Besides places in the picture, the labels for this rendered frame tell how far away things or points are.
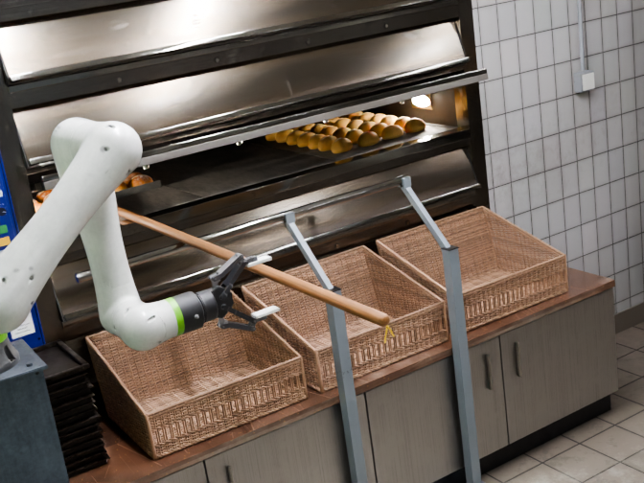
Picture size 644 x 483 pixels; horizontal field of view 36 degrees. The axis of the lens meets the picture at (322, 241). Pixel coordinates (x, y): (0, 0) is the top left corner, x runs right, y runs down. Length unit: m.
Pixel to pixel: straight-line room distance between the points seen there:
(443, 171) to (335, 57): 0.69
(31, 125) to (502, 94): 1.97
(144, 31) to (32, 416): 1.50
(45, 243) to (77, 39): 1.28
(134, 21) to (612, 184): 2.43
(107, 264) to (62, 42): 1.07
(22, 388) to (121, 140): 0.58
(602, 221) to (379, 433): 1.81
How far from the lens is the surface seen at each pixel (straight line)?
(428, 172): 4.03
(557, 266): 3.87
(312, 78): 3.65
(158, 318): 2.32
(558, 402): 3.99
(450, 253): 3.35
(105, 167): 2.14
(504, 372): 3.73
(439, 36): 4.01
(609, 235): 4.83
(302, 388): 3.25
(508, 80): 4.25
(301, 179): 3.67
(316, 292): 2.39
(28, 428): 2.31
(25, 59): 3.22
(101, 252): 2.37
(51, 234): 2.11
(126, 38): 3.33
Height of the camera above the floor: 2.01
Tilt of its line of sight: 17 degrees down
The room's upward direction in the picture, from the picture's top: 8 degrees counter-clockwise
